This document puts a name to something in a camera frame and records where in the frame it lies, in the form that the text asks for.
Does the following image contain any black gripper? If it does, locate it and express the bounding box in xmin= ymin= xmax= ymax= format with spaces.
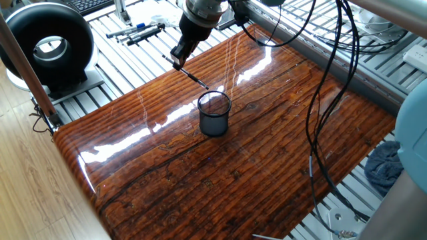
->
xmin=169 ymin=13 xmax=215 ymax=71

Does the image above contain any black pen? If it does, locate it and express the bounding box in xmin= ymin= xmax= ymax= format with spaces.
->
xmin=162 ymin=54 xmax=210 ymax=91

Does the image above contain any black mesh pen holder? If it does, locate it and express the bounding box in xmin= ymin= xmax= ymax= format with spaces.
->
xmin=197 ymin=90 xmax=233 ymax=137

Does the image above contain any grey marker black cap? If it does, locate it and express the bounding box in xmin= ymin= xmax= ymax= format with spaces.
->
xmin=116 ymin=22 xmax=166 ymax=43

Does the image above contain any blue capped marker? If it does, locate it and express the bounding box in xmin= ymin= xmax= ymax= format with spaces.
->
xmin=105 ymin=22 xmax=147 ymax=39

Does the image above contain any black keyboard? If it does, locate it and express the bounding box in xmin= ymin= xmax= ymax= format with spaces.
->
xmin=61 ymin=0 xmax=114 ymax=16

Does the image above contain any glossy wood grain board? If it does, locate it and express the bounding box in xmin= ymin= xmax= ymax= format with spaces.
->
xmin=53 ymin=23 xmax=397 ymax=240

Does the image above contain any brown wooden pole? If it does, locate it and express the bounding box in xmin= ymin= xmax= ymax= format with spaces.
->
xmin=0 ymin=13 xmax=63 ymax=127

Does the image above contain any pale round desk fan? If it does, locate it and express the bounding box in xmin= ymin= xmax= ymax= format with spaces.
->
xmin=350 ymin=5 xmax=410 ymax=36

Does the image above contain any grey cloth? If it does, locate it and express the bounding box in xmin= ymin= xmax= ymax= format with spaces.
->
xmin=364 ymin=140 xmax=404 ymax=197

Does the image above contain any metal mounting plate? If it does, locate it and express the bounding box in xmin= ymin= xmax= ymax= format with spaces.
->
xmin=326 ymin=208 xmax=368 ymax=240

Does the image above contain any white power strip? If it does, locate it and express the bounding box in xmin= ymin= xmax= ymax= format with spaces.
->
xmin=402 ymin=43 xmax=427 ymax=75

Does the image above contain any metal stand post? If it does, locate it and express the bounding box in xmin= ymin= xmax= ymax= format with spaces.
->
xmin=113 ymin=0 xmax=133 ymax=26

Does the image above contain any black ring device white base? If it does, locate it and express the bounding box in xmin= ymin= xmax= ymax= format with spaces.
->
xmin=0 ymin=1 xmax=106 ymax=101

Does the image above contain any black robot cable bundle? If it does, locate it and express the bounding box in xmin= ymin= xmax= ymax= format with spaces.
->
xmin=230 ymin=0 xmax=410 ymax=236

